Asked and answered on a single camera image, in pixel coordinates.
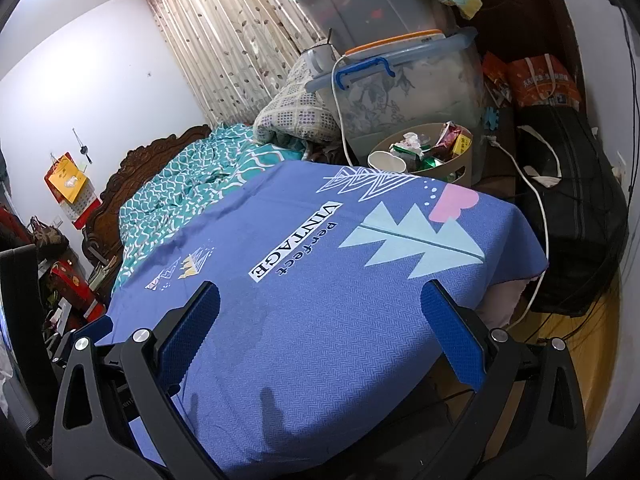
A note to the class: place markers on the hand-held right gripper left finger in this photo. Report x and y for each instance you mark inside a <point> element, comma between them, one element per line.
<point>190,332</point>

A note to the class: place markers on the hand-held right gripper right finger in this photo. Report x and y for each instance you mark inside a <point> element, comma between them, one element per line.
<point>455,335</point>

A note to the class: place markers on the beige trash bin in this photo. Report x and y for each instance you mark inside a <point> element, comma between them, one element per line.
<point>462,170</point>

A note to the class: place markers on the red white snack packet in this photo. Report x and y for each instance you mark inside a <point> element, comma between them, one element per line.
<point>445,140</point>

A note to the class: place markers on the red gift box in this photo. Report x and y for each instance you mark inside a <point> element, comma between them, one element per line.
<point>70,280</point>

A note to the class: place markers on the dark patterned handbag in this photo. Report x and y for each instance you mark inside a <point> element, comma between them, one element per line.
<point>47,237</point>

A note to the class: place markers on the pink under cloth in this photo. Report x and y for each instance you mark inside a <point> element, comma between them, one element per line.
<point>505,300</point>

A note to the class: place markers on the purple printed tablecloth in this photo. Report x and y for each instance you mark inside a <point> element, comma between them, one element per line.
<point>300,335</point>

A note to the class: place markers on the teal patterned bed quilt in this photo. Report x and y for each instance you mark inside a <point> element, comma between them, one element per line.
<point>200,175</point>

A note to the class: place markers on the carved wooden headboard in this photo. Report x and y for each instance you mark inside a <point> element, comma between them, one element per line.
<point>135,170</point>

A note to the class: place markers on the black bag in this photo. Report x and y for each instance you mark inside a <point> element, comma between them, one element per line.
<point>575,210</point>

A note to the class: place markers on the white paper cup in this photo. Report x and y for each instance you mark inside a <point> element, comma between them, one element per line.
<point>385,162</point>

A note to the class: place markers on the yellow snack packet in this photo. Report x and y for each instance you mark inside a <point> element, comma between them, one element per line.
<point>463,145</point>

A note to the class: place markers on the clear bottle green label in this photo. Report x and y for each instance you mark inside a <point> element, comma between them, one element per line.
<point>405,151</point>

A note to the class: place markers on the crumpled white paper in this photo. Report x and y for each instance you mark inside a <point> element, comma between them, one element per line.
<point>412,139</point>

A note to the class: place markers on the blue foam puzzle piece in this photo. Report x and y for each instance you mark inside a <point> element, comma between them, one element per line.
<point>491,120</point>

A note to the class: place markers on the patterned beige pillow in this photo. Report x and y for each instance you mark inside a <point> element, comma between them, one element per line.
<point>295,115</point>

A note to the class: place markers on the orange shopping bag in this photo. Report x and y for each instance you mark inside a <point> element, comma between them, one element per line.
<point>545,82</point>
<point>495,77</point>

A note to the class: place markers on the leaf print curtain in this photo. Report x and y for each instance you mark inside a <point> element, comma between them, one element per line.
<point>210,35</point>

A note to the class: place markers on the enamel mug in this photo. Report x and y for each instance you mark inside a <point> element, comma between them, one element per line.
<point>317,60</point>

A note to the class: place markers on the metal spoon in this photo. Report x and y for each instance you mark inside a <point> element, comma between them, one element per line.
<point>329,40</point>

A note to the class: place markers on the clear storage box teal lid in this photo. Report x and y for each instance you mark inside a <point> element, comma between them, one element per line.
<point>380,5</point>

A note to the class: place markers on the red yellow wall calendar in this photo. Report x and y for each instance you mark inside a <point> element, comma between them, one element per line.
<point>67,180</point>

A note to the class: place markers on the black wall hook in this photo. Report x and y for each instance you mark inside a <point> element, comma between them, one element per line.
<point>84,150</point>

